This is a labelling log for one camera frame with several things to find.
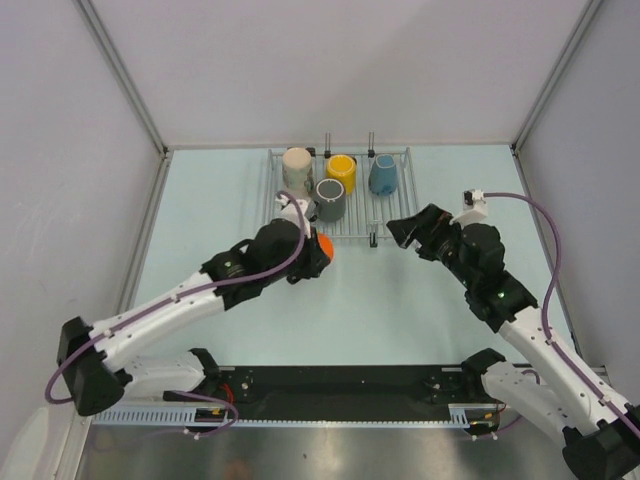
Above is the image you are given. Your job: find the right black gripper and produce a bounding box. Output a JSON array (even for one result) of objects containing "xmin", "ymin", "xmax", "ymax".
[{"xmin": 387, "ymin": 203, "xmax": 476, "ymax": 288}]

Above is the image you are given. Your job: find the orange cup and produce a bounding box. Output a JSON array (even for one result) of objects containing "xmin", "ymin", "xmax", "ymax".
[{"xmin": 317, "ymin": 233, "xmax": 334, "ymax": 262}]

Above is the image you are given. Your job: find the grey cup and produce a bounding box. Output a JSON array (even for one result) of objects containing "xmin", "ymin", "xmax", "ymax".
[{"xmin": 308, "ymin": 178, "xmax": 346, "ymax": 223}]

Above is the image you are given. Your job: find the metal wire dish rack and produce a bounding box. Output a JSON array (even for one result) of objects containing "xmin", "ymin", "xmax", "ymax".
[{"xmin": 254, "ymin": 131, "xmax": 421, "ymax": 249}]

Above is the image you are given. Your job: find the yellow cup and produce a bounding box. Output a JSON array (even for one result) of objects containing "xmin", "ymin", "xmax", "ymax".
[{"xmin": 325, "ymin": 154, "xmax": 357, "ymax": 195}]

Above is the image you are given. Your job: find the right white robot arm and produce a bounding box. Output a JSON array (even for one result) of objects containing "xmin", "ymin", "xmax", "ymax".
[{"xmin": 387, "ymin": 204, "xmax": 639, "ymax": 479}]

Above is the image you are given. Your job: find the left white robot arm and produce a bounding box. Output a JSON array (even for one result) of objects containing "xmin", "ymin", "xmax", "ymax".
[{"xmin": 57, "ymin": 219, "xmax": 334, "ymax": 417}]

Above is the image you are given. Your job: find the beige patterned cup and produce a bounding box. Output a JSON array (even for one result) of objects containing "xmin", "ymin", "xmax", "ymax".
[{"xmin": 282, "ymin": 147, "xmax": 314, "ymax": 197}]

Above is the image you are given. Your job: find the blue floral cup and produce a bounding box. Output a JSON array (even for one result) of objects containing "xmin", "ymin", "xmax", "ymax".
[{"xmin": 368, "ymin": 154, "xmax": 398, "ymax": 197}]

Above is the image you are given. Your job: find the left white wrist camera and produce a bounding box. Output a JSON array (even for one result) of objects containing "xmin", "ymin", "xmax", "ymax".
[{"xmin": 275, "ymin": 195, "xmax": 313, "ymax": 224}]

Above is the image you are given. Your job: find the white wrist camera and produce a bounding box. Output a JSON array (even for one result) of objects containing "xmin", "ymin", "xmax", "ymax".
[
  {"xmin": 450, "ymin": 189, "xmax": 488, "ymax": 227},
  {"xmin": 275, "ymin": 195, "xmax": 313, "ymax": 224}
]

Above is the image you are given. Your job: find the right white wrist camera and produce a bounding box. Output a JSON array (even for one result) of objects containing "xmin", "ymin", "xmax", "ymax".
[{"xmin": 450, "ymin": 189, "xmax": 488, "ymax": 227}]

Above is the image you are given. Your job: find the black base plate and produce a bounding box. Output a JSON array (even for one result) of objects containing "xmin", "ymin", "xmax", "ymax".
[{"xmin": 195, "ymin": 365, "xmax": 496, "ymax": 422}]

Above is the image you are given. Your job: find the right grey cable duct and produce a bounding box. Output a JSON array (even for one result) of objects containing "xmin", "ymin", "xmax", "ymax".
[{"xmin": 448, "ymin": 403, "xmax": 506, "ymax": 428}]

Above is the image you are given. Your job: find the grey cable duct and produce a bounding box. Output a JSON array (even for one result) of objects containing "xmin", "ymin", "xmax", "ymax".
[
  {"xmin": 448, "ymin": 403, "xmax": 506, "ymax": 428},
  {"xmin": 93, "ymin": 405, "xmax": 235, "ymax": 427}
]

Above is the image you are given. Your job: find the left aluminium frame post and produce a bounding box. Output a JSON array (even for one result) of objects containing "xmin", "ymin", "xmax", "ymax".
[{"xmin": 72, "ymin": 0, "xmax": 169, "ymax": 156}]

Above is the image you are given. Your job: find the aluminium frame post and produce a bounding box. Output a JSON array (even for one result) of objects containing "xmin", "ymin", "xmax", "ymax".
[
  {"xmin": 72, "ymin": 0, "xmax": 169, "ymax": 156},
  {"xmin": 510, "ymin": 0, "xmax": 606, "ymax": 151}
]

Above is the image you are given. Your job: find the left grey cable duct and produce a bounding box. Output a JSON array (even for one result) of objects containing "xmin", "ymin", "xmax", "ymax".
[{"xmin": 93, "ymin": 405, "xmax": 235, "ymax": 427}]

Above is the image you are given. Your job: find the right aluminium frame post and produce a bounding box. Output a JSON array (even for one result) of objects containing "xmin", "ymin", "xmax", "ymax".
[{"xmin": 510, "ymin": 0, "xmax": 606, "ymax": 151}]

